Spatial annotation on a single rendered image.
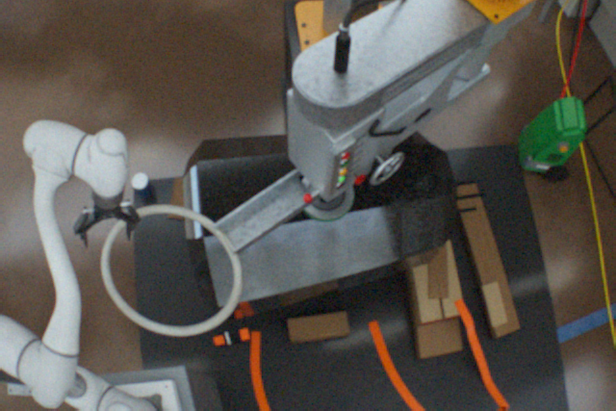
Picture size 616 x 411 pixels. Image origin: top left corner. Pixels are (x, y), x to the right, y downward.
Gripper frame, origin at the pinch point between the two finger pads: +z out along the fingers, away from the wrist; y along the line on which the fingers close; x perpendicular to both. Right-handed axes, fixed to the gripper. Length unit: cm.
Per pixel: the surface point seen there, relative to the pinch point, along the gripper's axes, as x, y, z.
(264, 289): 1, 70, 68
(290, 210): 6, 67, 15
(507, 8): 14, 120, -72
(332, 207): 12, 93, 30
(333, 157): -2, 63, -24
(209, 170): 49, 58, 46
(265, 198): 16, 63, 20
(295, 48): 101, 115, 27
